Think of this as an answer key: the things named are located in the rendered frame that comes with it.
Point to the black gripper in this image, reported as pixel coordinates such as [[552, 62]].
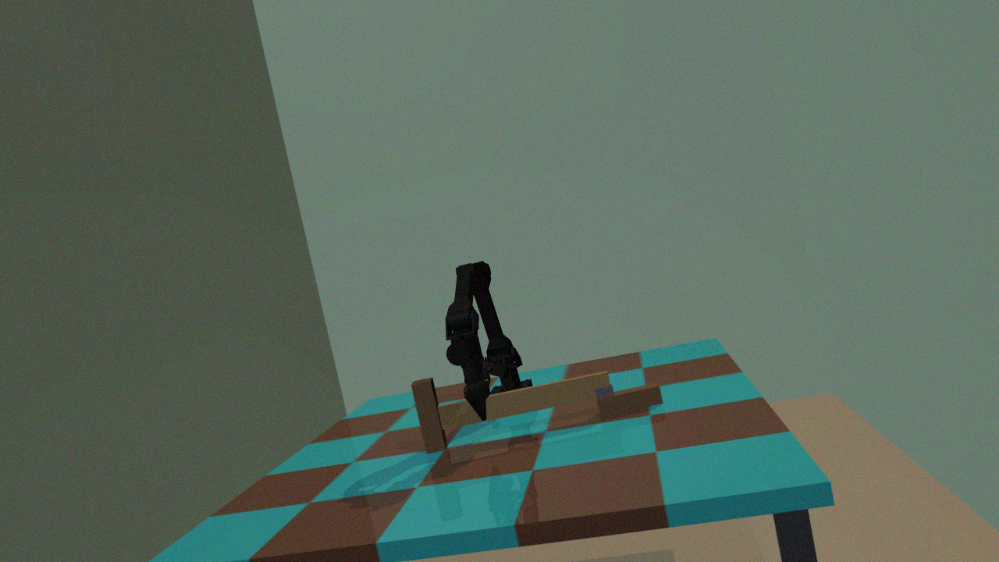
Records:
[[477, 389]]

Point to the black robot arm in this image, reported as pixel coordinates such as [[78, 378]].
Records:
[[463, 320]]

